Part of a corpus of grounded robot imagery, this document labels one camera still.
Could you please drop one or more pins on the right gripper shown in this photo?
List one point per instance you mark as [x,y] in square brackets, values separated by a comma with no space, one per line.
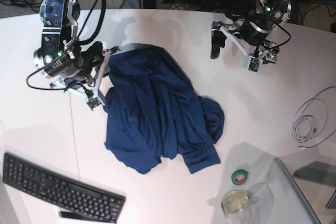
[75,65]

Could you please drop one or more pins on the clear tape dispenser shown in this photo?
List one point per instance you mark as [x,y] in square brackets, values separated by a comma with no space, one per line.
[236,207]

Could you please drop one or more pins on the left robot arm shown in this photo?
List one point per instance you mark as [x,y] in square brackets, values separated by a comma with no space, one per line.
[276,11]

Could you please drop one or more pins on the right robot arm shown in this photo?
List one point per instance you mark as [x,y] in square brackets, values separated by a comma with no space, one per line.
[60,28]

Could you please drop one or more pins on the black computer keyboard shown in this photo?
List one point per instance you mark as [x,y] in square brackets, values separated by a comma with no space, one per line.
[79,200]

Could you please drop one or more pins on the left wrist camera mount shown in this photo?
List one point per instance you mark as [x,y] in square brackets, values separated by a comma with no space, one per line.
[231,31]

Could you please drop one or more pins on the dark blue t-shirt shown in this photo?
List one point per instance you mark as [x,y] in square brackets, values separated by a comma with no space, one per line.
[154,113]

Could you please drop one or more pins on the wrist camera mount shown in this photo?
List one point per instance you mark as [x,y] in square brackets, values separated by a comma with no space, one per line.
[89,89]
[231,31]

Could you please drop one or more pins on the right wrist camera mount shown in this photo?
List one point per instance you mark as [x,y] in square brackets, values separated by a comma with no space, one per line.
[89,89]

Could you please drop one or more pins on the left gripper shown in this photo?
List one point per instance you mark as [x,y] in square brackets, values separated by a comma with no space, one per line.
[254,33]

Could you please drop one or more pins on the green tape roll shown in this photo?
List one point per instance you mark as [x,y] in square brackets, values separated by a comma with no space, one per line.
[239,177]

